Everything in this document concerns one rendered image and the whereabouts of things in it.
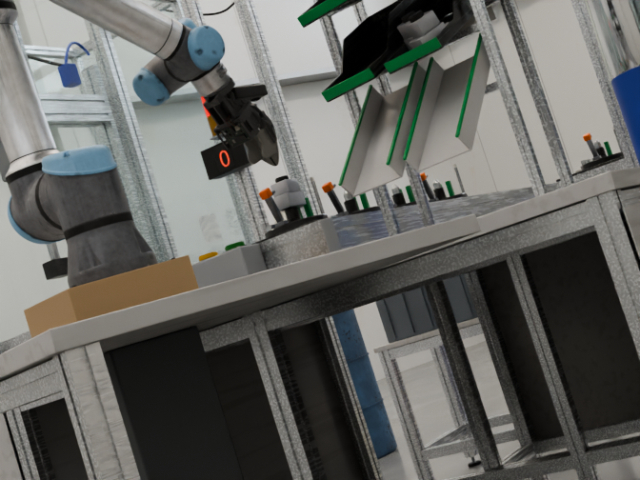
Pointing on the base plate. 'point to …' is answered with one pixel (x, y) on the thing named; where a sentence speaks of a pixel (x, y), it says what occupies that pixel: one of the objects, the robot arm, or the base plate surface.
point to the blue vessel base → (630, 104)
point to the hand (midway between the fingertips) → (274, 158)
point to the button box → (230, 265)
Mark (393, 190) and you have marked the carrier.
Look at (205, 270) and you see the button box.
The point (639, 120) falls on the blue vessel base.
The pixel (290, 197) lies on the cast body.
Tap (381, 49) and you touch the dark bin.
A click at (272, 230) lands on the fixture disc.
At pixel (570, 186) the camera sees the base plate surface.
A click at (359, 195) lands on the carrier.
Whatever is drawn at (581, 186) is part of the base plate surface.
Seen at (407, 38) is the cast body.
